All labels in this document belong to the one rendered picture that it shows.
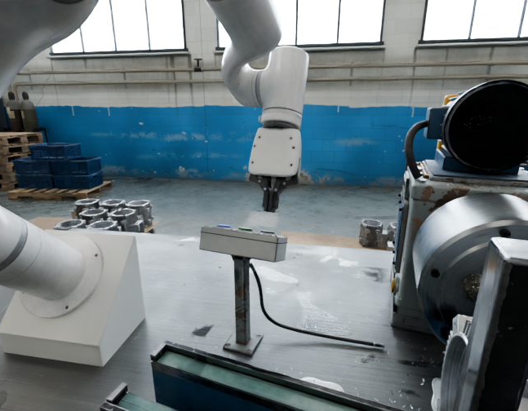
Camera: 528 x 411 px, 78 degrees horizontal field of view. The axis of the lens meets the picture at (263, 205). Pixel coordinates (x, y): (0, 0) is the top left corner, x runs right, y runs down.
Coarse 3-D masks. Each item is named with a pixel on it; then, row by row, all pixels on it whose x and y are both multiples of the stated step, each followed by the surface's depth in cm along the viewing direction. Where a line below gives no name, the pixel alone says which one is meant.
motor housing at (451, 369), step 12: (468, 324) 33; (456, 336) 36; (456, 348) 38; (444, 360) 40; (456, 360) 39; (444, 372) 40; (456, 372) 40; (444, 384) 40; (456, 384) 40; (444, 396) 40; (444, 408) 39
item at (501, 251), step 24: (504, 240) 16; (504, 264) 14; (480, 288) 17; (504, 288) 15; (480, 312) 17; (504, 312) 15; (480, 336) 17; (504, 336) 15; (480, 360) 16; (504, 360) 15; (480, 384) 16; (504, 384) 16; (456, 408) 19; (480, 408) 17; (504, 408) 16
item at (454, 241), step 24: (432, 216) 63; (456, 216) 54; (480, 216) 50; (504, 216) 47; (432, 240) 54; (456, 240) 48; (480, 240) 47; (432, 264) 50; (456, 264) 49; (480, 264) 48; (432, 288) 51; (456, 288) 50; (432, 312) 52; (456, 312) 51
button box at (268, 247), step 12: (204, 228) 68; (216, 228) 67; (228, 228) 68; (204, 240) 67; (216, 240) 66; (228, 240) 66; (240, 240) 65; (252, 240) 64; (264, 240) 63; (276, 240) 62; (216, 252) 66; (228, 252) 65; (240, 252) 64; (252, 252) 64; (264, 252) 63; (276, 252) 62
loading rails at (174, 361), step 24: (168, 360) 53; (192, 360) 53; (216, 360) 52; (120, 384) 47; (168, 384) 53; (192, 384) 51; (216, 384) 49; (240, 384) 48; (264, 384) 48; (288, 384) 48; (312, 384) 47; (120, 408) 43; (144, 408) 45; (168, 408) 45; (192, 408) 52; (216, 408) 50; (240, 408) 48; (264, 408) 47; (288, 408) 45; (312, 408) 45; (336, 408) 45; (360, 408) 44; (384, 408) 43
